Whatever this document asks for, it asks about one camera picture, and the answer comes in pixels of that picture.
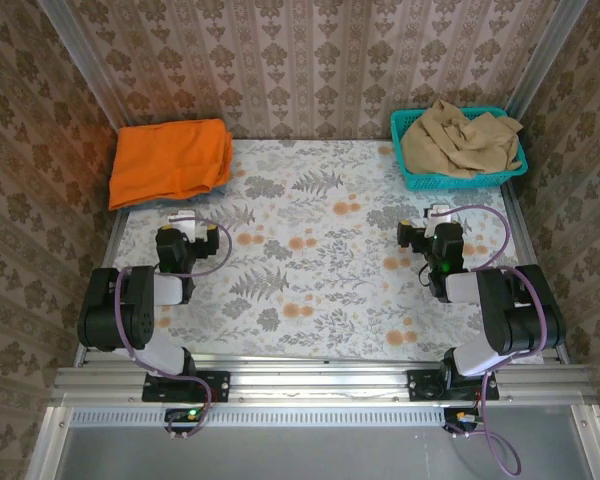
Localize tan trousers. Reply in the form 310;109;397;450
400;98;526;180

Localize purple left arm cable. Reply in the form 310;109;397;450
115;214;233;441

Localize aluminium corner post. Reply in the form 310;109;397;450
504;0;579;119
34;0;134;144

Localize grey slotted cable duct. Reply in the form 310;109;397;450
69;407;446;429

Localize aluminium side rail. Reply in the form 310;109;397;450
502;182;570;364
73;209;126;366

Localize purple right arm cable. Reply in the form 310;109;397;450
437;204;549;476

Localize aluminium frame rail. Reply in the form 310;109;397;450
49;357;596;406

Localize aluminium lower frame bar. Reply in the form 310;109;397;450
571;403;600;480
24;405;74;480

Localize left black connector box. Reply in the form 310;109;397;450
164;407;206;434

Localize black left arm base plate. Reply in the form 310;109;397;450
141;370;231;404

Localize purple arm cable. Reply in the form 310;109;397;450
437;204;549;476
115;214;233;441

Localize teal plastic basket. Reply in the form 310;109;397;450
390;105;529;191

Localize black connector box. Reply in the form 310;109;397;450
442;407;481;434
164;407;206;434

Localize floral tablecloth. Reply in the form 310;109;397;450
99;138;544;362

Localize right black connector box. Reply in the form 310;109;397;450
442;407;481;434

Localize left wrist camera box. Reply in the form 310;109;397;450
168;211;200;245

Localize orange trousers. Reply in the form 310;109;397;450
108;118;234;211

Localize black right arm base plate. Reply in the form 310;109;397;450
407;368;500;402

